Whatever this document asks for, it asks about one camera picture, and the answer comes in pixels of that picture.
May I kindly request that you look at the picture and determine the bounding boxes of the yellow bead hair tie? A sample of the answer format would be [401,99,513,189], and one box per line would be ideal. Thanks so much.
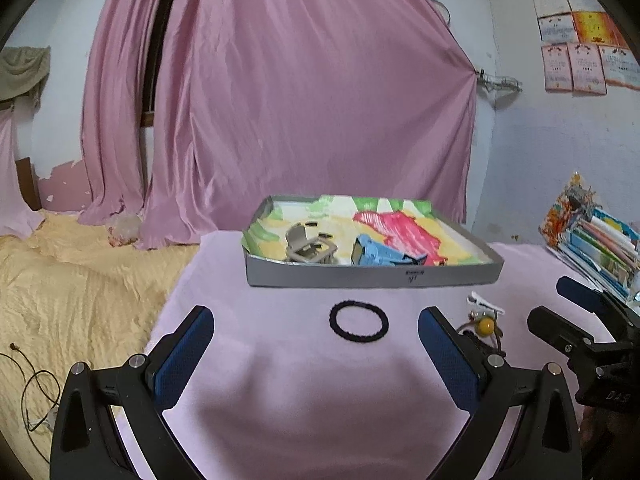
[455,308,507,354]

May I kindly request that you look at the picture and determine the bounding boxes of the white plastic hair clip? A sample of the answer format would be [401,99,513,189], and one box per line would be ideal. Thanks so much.
[466,290,506,318]

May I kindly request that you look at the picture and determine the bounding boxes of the black braided hair tie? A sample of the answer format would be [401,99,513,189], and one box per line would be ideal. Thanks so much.
[328,300,391,344]

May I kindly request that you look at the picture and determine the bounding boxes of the blue smart watch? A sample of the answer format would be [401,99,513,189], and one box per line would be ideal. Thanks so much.
[352,234,427,266]

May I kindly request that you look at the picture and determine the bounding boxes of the person's right hand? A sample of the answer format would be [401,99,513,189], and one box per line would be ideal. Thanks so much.
[579,406,639,460]

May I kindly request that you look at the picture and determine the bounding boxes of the stack of colourful books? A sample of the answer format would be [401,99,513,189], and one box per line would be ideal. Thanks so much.
[538,172,639,310]

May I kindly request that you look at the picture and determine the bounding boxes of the yellow quilted bedspread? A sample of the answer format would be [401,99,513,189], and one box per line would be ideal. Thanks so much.
[1,212,198,479]

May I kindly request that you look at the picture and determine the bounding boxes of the colourful painted paper liner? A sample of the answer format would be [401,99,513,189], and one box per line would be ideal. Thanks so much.
[242,195,490,266]

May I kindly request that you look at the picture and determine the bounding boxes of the pink table cloth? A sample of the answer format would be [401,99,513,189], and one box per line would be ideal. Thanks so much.
[114,228,612,480]

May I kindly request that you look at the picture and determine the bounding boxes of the pink cloth over furniture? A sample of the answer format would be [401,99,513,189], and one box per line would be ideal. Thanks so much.
[0,110,44,240]

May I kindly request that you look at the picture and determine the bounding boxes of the grey cardboard tray box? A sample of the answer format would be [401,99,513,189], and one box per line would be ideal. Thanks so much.
[242,195,503,288]

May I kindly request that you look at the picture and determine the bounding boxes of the brown wooden headboard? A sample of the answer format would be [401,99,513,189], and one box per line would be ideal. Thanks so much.
[15,157,41,210]

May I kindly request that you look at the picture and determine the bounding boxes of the black hair pin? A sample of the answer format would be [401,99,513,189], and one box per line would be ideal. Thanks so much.
[303,220,333,240]

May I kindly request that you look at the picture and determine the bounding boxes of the grey plastic hair claw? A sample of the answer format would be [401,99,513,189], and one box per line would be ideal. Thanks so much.
[285,223,337,264]

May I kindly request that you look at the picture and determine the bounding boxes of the olive green hanging cloth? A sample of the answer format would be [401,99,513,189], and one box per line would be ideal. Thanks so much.
[0,47,51,107]

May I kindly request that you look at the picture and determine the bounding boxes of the pink curtain backdrop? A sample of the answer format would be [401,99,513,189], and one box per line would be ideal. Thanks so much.
[79,0,476,248]

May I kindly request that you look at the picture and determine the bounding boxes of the black cable on bed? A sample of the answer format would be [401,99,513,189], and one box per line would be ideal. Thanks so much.
[0,341,64,466]

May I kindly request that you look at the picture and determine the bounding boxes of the wall metal rack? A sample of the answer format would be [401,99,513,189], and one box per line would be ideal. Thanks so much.
[475,70,523,93]

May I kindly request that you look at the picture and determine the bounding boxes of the certificates on wall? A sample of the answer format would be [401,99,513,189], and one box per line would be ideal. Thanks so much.
[533,0,639,96]

